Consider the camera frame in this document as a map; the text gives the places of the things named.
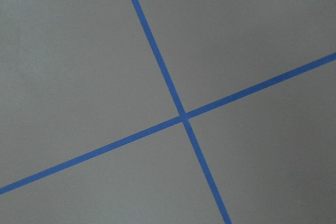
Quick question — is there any brown paper table cover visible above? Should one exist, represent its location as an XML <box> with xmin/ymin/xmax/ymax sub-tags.
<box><xmin>1</xmin><ymin>0</ymin><xmax>335</xmax><ymax>223</ymax></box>

